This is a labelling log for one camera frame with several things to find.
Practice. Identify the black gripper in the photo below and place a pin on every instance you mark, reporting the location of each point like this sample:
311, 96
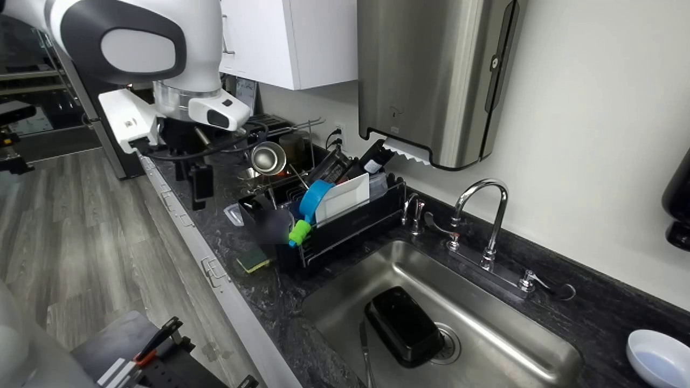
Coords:
189, 143

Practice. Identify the white rounded housing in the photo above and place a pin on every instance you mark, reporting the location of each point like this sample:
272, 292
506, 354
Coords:
33, 353

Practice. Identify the bright green plastic item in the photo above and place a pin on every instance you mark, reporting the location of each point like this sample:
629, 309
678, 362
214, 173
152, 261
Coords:
300, 233

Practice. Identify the steel paper towel dispenser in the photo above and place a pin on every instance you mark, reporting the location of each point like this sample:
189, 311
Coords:
424, 71

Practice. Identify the chrome sink sprayer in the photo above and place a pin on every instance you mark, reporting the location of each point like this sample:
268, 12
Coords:
415, 215

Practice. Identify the white cutting board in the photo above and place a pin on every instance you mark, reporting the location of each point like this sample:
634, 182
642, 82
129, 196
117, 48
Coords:
345, 196

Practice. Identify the clear round lid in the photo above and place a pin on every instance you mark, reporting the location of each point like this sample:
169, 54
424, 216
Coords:
282, 226

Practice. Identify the chrome faucet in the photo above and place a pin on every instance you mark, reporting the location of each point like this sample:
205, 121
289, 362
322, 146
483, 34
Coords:
497, 238

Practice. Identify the black dish rack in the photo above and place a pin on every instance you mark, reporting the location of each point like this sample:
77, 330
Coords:
345, 233

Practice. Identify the clear plastic container lid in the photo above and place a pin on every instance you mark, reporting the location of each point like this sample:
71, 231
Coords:
233, 215

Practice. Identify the black plastic container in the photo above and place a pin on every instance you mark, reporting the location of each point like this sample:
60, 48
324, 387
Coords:
404, 327

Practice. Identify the black wall soap dispenser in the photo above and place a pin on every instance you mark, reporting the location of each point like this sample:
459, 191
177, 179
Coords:
680, 196

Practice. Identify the light blue plastic bowl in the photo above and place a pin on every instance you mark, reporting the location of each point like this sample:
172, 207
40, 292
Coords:
316, 200

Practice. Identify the small white bowl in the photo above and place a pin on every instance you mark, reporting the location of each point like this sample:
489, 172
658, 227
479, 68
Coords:
658, 358

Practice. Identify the yellow green sponge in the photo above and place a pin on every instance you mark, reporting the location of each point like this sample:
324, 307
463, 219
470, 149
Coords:
253, 260

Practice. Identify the white upper cabinet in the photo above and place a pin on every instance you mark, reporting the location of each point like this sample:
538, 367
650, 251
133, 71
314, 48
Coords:
294, 39

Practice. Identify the stainless steel sink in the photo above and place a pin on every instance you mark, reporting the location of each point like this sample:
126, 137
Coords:
497, 338

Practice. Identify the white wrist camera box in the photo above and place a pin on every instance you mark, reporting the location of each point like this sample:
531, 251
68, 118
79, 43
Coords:
131, 120

